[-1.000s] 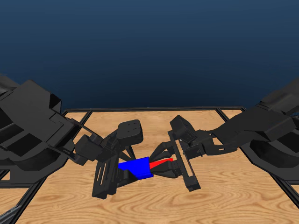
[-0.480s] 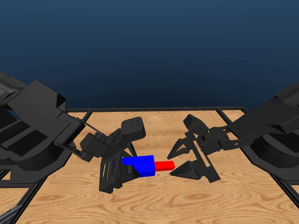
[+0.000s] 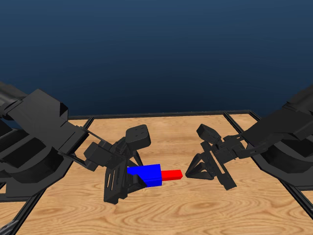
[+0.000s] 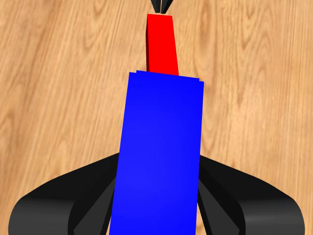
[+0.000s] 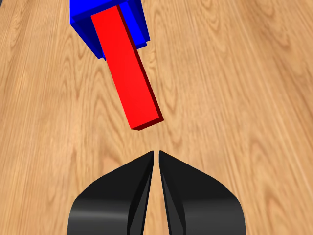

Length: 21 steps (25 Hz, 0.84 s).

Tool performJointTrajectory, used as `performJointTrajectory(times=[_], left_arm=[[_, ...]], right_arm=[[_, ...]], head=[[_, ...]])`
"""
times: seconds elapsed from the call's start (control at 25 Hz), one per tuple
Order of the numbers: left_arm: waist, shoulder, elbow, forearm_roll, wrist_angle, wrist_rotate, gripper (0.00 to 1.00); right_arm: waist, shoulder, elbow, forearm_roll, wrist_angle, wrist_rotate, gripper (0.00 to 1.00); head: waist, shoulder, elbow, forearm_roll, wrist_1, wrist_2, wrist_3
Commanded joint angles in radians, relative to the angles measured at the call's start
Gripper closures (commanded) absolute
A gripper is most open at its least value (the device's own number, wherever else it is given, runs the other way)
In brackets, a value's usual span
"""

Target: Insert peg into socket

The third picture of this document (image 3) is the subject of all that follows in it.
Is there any thin red peg bar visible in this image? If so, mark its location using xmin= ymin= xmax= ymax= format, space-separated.
xmin=160 ymin=169 xmax=184 ymax=182

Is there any blue hollow socket block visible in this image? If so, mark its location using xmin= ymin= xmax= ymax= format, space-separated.
xmin=127 ymin=164 xmax=163 ymax=188

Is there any black table frame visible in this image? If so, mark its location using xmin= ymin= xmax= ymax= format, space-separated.
xmin=0 ymin=109 xmax=313 ymax=235

